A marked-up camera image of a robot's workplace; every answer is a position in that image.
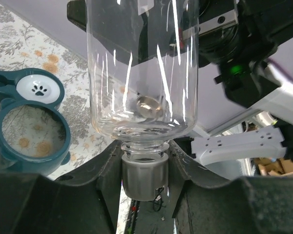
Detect floral patterned mat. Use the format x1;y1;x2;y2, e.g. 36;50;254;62
0;0;132;234

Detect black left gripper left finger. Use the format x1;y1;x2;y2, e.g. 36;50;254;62
0;140;122;234

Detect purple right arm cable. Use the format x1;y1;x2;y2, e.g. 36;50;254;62
267;57;293;87

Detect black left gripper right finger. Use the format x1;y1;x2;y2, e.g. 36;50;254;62
168;141;293;234

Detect clear plastic bottle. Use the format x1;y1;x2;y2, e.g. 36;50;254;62
86;0;200;202

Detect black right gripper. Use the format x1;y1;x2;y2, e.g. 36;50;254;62
67;0;293;108

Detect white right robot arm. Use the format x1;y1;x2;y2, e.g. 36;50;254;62
67;0;293;165

